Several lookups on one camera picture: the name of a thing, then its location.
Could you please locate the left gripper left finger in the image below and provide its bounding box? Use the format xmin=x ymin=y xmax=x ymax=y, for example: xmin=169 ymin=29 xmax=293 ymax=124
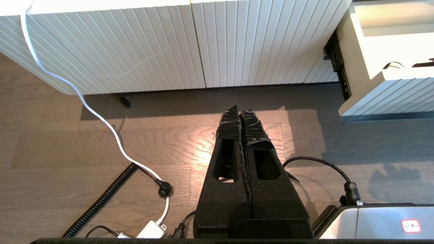
xmin=193 ymin=103 xmax=252 ymax=238

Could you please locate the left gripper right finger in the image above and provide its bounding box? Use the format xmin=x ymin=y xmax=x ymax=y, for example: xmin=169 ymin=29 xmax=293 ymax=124
xmin=241 ymin=109 xmax=314 ymax=238

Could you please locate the white fluted drawer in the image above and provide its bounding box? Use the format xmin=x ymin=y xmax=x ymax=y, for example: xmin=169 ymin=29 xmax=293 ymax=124
xmin=338 ymin=0 xmax=434 ymax=123

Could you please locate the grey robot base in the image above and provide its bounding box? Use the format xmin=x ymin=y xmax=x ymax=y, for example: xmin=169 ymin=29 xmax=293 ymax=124
xmin=312 ymin=203 xmax=434 ymax=239

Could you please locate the white tv cabinet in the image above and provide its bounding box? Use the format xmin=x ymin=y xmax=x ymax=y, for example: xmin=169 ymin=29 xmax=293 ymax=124
xmin=0 ymin=0 xmax=353 ymax=95

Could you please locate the black power plug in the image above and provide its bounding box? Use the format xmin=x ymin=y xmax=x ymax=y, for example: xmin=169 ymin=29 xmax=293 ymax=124
xmin=136 ymin=164 xmax=173 ymax=199

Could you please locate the white power adapter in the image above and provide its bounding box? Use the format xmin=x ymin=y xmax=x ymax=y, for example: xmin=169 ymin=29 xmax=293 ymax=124
xmin=136 ymin=220 xmax=169 ymax=239

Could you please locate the black floor cable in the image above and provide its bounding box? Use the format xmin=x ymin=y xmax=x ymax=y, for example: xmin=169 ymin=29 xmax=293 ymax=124
xmin=173 ymin=157 xmax=361 ymax=239

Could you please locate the black coiled cable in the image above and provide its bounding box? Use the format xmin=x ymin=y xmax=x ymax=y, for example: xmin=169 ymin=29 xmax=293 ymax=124
xmin=63 ymin=163 xmax=139 ymax=238

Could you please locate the black drawer slide rail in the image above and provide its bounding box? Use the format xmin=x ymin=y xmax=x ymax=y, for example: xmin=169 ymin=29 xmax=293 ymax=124
xmin=324 ymin=30 xmax=352 ymax=102

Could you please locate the thick white power cord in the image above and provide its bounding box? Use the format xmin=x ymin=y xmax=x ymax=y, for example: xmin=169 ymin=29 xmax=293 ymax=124
xmin=20 ymin=0 xmax=170 ymax=224

